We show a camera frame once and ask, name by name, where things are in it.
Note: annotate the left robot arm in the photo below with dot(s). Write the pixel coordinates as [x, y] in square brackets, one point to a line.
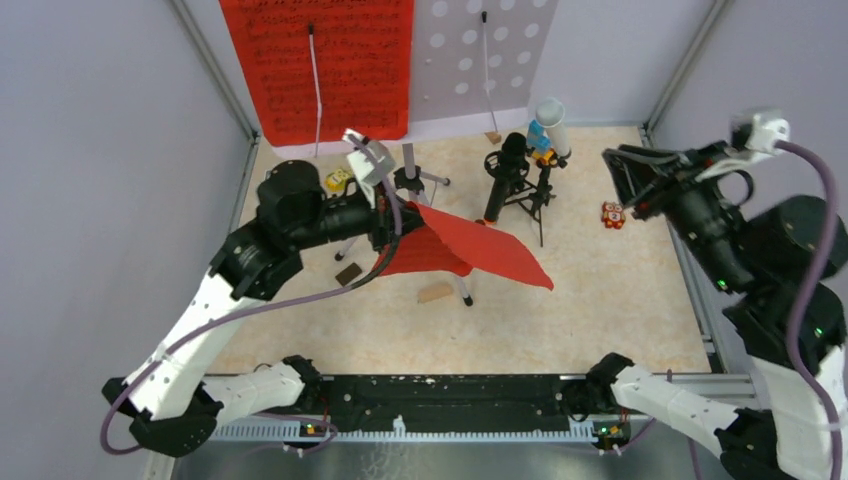
[173, 405]

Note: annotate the black mic tripod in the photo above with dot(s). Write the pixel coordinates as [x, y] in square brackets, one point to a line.
[533, 197]

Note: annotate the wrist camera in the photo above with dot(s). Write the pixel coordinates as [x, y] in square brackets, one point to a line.
[758, 130]
[370, 160]

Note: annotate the yellow owl toy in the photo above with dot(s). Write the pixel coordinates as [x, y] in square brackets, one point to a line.
[337, 180]

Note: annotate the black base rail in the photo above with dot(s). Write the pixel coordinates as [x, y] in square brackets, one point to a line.
[463, 404]

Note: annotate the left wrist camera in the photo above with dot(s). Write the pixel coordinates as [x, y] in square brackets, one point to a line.
[370, 160]

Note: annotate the black microphone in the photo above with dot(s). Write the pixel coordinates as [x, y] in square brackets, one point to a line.
[508, 167]

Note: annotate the wooden block at back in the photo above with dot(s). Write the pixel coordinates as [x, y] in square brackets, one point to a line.
[493, 137]

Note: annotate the light wooden block front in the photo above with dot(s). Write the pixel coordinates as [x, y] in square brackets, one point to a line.
[434, 292]

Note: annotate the white music stand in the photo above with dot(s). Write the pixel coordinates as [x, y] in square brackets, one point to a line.
[448, 85]

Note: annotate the blue yellow toy block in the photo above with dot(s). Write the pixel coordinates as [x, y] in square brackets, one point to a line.
[539, 146]

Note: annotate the dark brown block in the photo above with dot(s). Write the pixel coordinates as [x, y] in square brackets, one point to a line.
[348, 274]

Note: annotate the red owl toy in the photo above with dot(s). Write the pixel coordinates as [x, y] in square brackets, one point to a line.
[612, 215]

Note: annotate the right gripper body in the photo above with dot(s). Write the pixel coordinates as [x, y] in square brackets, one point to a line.
[680, 189]

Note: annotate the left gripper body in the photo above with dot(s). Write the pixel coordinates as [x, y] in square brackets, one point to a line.
[381, 229]

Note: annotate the white tube on tripod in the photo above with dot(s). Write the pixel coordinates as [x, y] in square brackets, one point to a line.
[550, 114]

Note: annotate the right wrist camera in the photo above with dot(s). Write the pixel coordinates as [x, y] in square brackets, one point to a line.
[758, 130]

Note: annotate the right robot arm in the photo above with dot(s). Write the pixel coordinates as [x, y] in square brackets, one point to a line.
[792, 326]

